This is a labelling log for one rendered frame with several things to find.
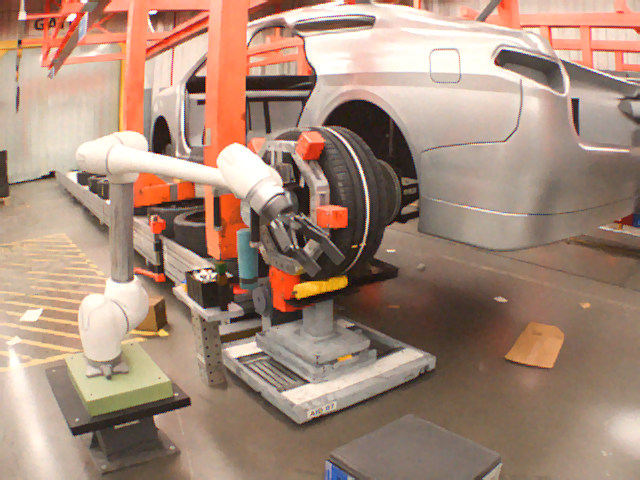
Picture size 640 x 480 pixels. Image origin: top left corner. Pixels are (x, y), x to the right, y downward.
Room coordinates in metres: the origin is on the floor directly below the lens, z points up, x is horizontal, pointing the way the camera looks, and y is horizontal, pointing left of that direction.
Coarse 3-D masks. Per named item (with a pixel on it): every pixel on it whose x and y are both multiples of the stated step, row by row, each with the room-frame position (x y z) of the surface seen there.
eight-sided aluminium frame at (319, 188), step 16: (272, 144) 2.22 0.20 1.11; (288, 144) 2.11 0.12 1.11; (304, 160) 2.05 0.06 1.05; (304, 176) 2.03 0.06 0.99; (320, 176) 2.02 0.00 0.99; (320, 192) 1.98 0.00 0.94; (272, 240) 2.34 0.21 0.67; (272, 256) 2.24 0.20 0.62; (288, 272) 2.13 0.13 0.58; (304, 272) 2.12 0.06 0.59
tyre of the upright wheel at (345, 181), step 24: (336, 144) 2.11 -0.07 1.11; (360, 144) 2.18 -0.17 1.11; (336, 168) 2.02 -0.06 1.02; (336, 192) 2.00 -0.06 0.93; (360, 192) 2.03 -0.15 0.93; (384, 192) 2.10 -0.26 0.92; (360, 216) 2.02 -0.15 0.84; (384, 216) 2.09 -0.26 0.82; (336, 240) 2.01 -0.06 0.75; (360, 240) 2.05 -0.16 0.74; (360, 264) 2.15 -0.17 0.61
